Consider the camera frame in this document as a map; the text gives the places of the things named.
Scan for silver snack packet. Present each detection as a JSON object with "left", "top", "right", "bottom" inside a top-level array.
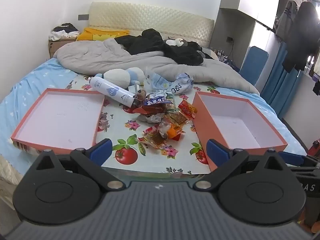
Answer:
[{"left": 139, "top": 114, "right": 166, "bottom": 124}]

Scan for dark red snack packet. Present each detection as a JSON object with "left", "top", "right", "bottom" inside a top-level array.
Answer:
[{"left": 132, "top": 104, "right": 167, "bottom": 115}]

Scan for white spray bottle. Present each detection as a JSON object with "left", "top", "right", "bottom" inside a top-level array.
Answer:
[{"left": 89, "top": 77, "right": 140, "bottom": 107}]

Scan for grey hanging jacket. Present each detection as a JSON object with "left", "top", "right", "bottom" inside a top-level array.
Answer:
[{"left": 275, "top": 0, "right": 299, "bottom": 42}]

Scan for black clothing heap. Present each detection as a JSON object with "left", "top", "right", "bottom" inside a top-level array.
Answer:
[{"left": 115, "top": 28, "right": 205, "bottom": 66}]

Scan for light blue bed sheet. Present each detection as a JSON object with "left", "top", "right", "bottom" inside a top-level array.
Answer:
[{"left": 0, "top": 57, "right": 83, "bottom": 170}]

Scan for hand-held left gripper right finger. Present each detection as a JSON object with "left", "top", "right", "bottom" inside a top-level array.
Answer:
[{"left": 195, "top": 139, "right": 286, "bottom": 190}]

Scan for black hanging coat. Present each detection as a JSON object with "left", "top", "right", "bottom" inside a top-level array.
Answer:
[{"left": 282, "top": 1, "right": 320, "bottom": 73}]

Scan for yellow blanket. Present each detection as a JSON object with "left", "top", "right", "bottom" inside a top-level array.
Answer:
[{"left": 76, "top": 27, "right": 130, "bottom": 42}]

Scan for white wall cabinet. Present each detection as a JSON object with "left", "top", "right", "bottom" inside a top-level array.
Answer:
[{"left": 236, "top": 0, "right": 283, "bottom": 30}]

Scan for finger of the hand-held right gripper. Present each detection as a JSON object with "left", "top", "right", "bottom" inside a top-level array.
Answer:
[{"left": 281, "top": 151, "right": 320, "bottom": 168}]

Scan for floral fruit-print cloth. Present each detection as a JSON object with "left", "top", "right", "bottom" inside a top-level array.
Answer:
[{"left": 64, "top": 74, "right": 260, "bottom": 175}]

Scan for brown square snack packet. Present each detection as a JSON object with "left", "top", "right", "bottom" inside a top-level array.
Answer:
[{"left": 164, "top": 112, "right": 188, "bottom": 127}]

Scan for shallow orange box lid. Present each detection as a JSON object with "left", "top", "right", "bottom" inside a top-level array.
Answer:
[{"left": 11, "top": 88, "right": 105, "bottom": 155}]

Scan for green-edged snack packet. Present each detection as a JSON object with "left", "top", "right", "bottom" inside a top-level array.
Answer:
[{"left": 160, "top": 90, "right": 177, "bottom": 111}]

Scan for grey duvet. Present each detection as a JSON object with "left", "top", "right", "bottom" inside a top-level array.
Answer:
[{"left": 54, "top": 39, "right": 260, "bottom": 95}]

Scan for white and blue plush toy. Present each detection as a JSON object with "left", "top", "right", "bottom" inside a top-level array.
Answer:
[{"left": 94, "top": 67, "right": 146, "bottom": 87}]

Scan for blue chair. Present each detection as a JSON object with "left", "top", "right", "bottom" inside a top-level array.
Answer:
[{"left": 239, "top": 46, "right": 269, "bottom": 87}]

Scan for cream quilted headboard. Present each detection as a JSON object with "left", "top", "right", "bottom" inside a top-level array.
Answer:
[{"left": 89, "top": 2, "right": 215, "bottom": 49}]

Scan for blue and white crumpled bag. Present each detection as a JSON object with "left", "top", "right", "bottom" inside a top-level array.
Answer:
[{"left": 169, "top": 72, "right": 194, "bottom": 95}]

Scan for small orange snack packet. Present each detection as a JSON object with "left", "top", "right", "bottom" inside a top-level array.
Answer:
[{"left": 165, "top": 126, "right": 186, "bottom": 141}]

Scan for clear blue-printed plastic bag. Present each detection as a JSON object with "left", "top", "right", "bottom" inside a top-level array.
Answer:
[{"left": 142, "top": 67, "right": 173, "bottom": 90}]

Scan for white and grey plush toy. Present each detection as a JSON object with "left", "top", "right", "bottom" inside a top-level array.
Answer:
[{"left": 164, "top": 38, "right": 188, "bottom": 47}]

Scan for blue curtain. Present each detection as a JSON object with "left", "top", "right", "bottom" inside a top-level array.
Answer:
[{"left": 260, "top": 41, "right": 302, "bottom": 119}]

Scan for red object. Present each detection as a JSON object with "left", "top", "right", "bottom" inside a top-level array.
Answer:
[{"left": 307, "top": 137, "right": 320, "bottom": 158}]

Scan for brown cardboard box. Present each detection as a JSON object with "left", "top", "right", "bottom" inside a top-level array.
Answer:
[{"left": 48, "top": 38, "right": 77, "bottom": 59}]

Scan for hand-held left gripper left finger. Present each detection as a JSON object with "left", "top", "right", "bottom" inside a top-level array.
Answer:
[{"left": 34, "top": 138, "right": 124, "bottom": 190}]

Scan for red-brown snack packet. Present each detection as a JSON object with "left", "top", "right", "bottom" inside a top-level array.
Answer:
[{"left": 138, "top": 127, "right": 168, "bottom": 151}]

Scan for brown snack in clear wrapper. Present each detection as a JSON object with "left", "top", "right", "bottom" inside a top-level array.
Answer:
[{"left": 135, "top": 89, "right": 148, "bottom": 103}]

